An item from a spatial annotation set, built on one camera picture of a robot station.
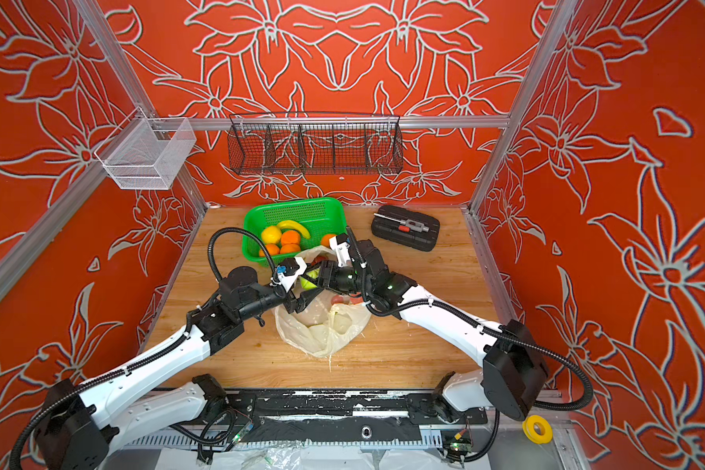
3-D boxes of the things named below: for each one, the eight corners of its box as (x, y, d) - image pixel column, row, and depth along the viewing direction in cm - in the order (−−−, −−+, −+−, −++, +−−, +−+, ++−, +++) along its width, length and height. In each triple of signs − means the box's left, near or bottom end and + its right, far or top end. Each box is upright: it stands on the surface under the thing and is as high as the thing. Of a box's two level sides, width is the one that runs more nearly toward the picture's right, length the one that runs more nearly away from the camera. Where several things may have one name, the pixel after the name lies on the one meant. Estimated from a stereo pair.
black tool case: (367, 238, 110) (368, 227, 105) (379, 210, 119) (380, 199, 115) (432, 256, 104) (436, 245, 99) (439, 225, 114) (442, 214, 109)
